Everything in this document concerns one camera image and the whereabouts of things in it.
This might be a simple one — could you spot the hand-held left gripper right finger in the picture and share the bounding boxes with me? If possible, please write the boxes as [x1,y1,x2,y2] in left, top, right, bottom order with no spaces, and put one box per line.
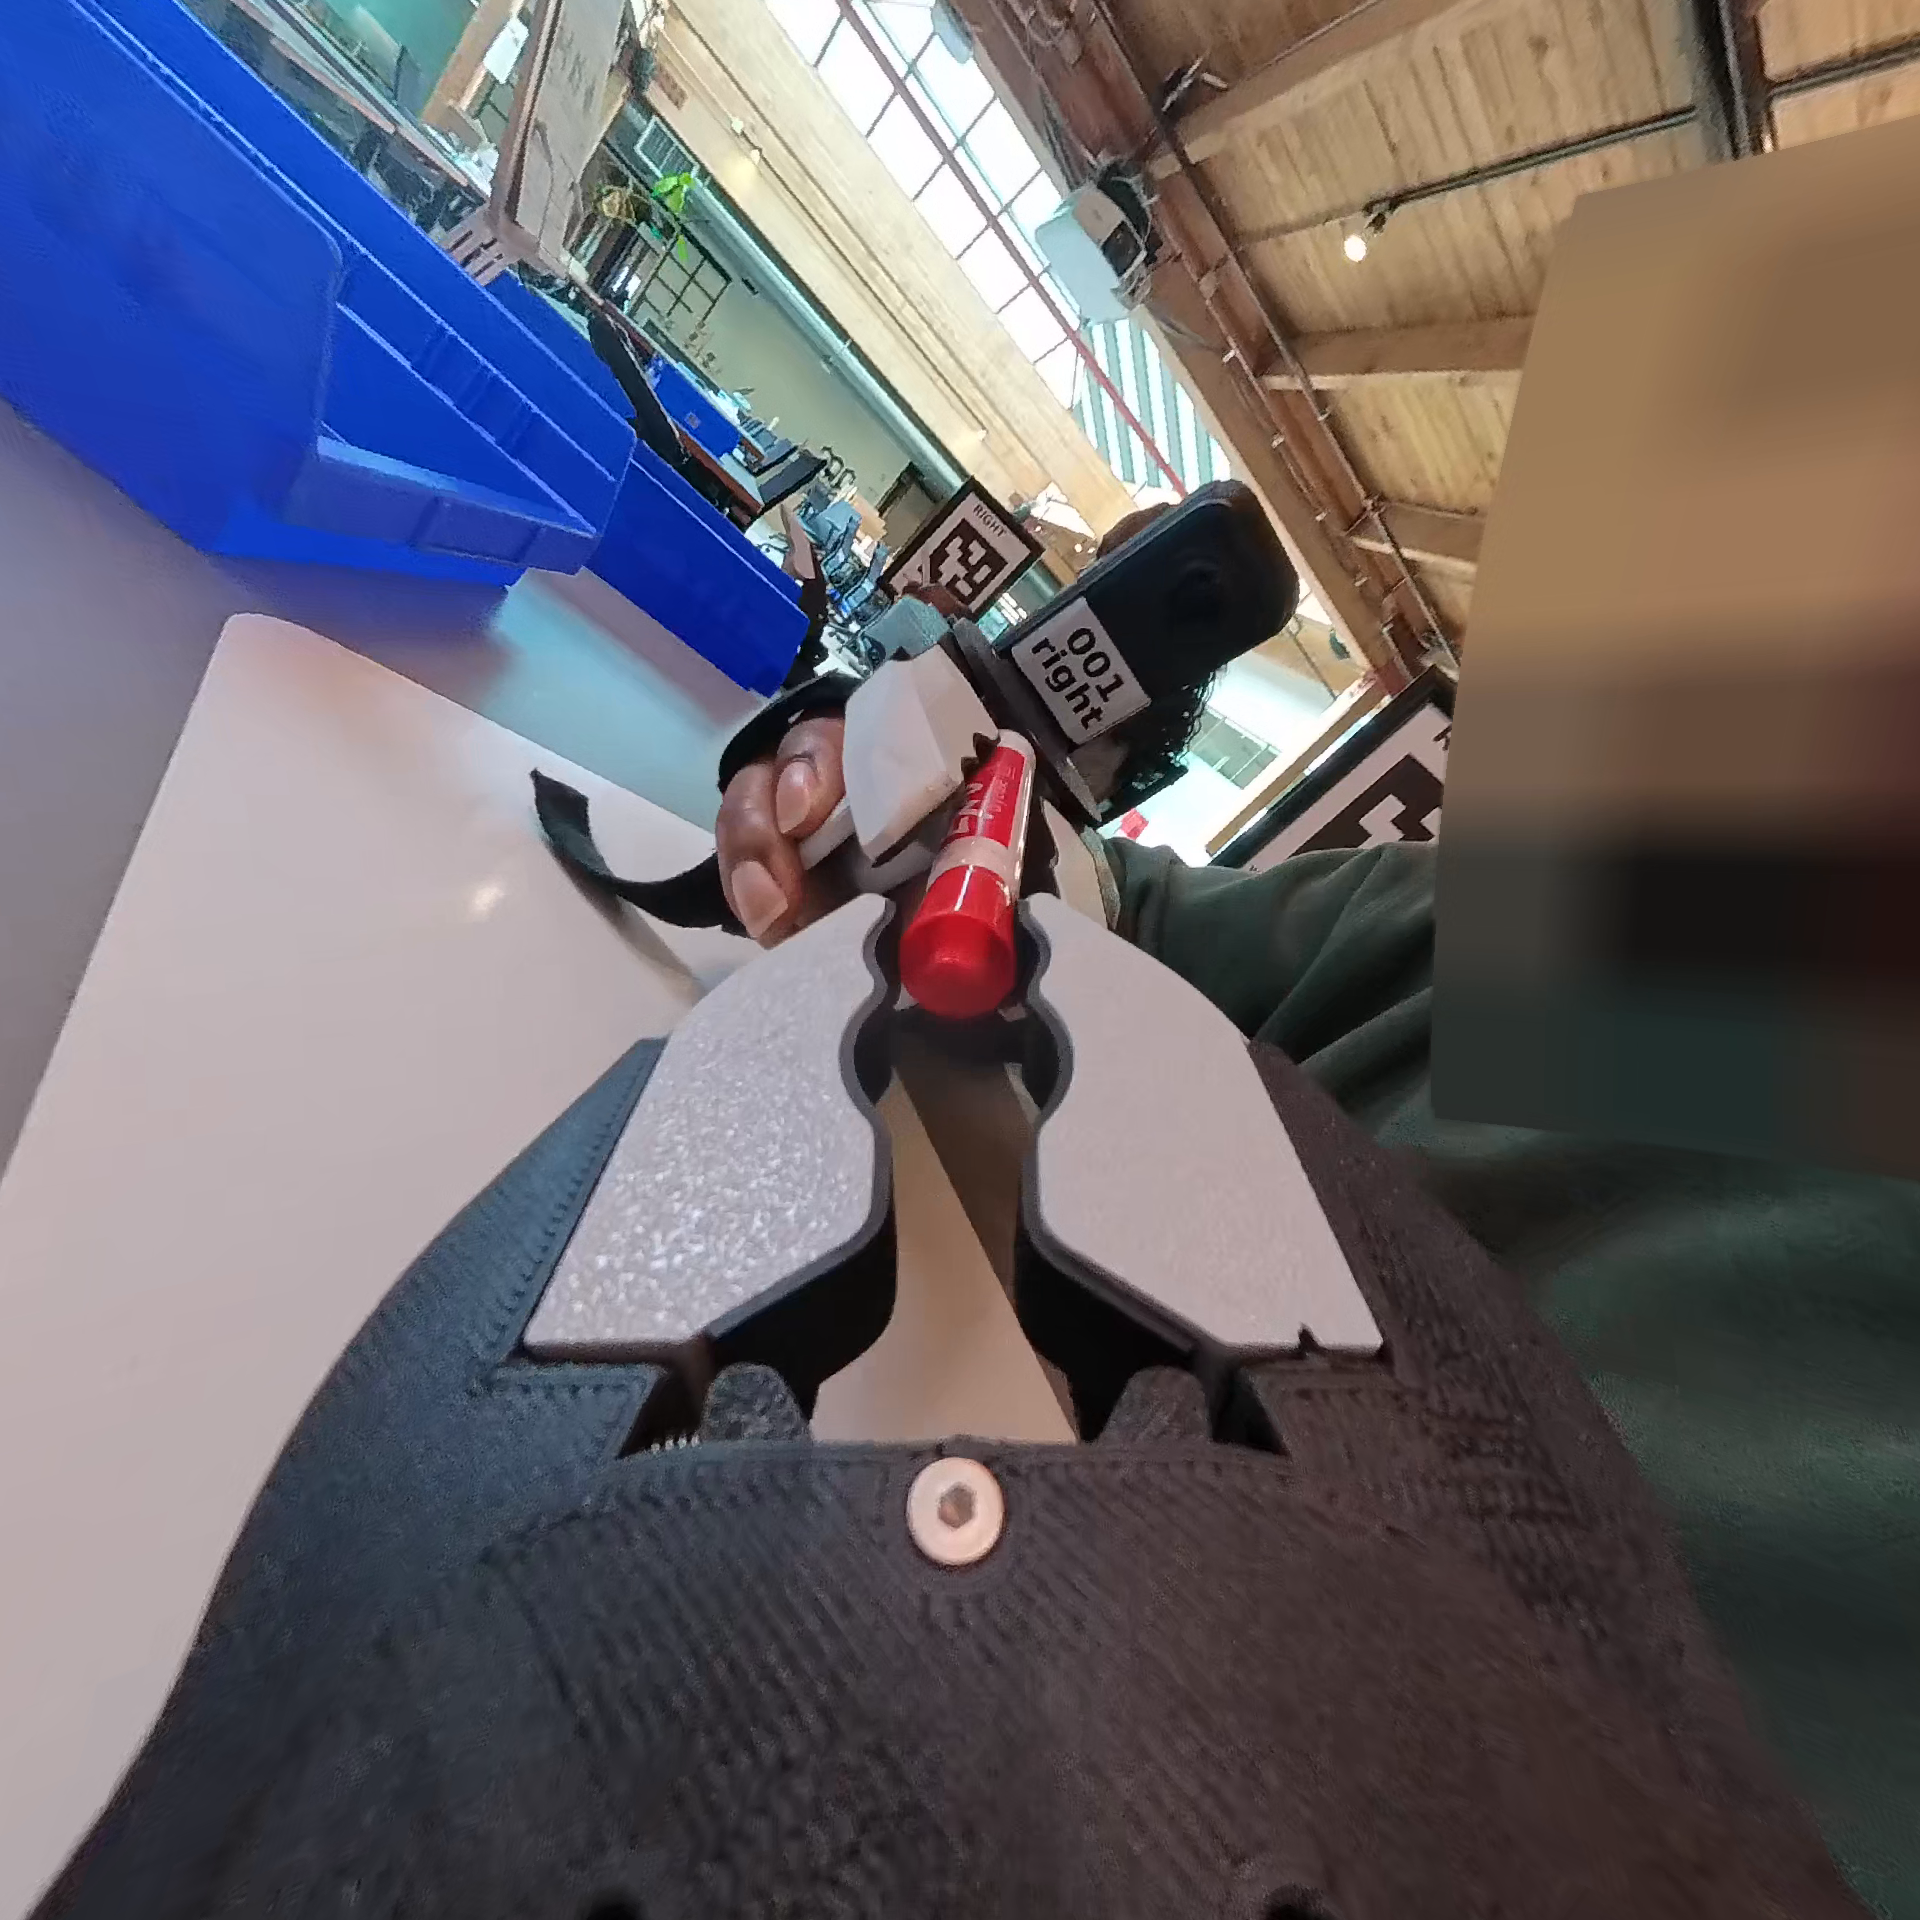
[1011,901,1386,1383]

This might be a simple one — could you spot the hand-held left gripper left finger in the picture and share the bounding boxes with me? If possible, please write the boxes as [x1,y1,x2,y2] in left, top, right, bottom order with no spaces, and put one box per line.
[526,895,902,1377]

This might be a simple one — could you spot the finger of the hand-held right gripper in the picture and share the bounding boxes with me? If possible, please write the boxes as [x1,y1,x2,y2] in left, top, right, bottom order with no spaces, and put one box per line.
[1020,787,1112,920]
[795,642,1007,890]

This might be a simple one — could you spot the red whiteboard marker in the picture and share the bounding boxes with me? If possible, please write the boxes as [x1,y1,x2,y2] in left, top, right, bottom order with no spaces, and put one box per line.
[935,730,1044,897]

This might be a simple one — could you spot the red marker cap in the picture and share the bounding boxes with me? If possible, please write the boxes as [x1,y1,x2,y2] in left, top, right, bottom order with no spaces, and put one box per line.
[900,856,1028,1026]

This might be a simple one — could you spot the white whiteboard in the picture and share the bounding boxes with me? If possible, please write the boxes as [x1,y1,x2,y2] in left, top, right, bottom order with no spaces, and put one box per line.
[0,612,787,1920]

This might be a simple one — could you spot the black framed sign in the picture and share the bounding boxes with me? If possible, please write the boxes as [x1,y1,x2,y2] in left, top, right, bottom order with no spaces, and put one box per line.
[1236,673,1459,877]

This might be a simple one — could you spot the small blue storage bin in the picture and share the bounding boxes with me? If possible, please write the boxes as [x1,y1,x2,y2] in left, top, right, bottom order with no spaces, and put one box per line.
[585,444,821,699]

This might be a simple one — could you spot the person's green sweatshirt torso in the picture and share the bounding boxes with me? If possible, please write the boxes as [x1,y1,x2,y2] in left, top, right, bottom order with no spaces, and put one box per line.
[1335,1111,1920,1920]

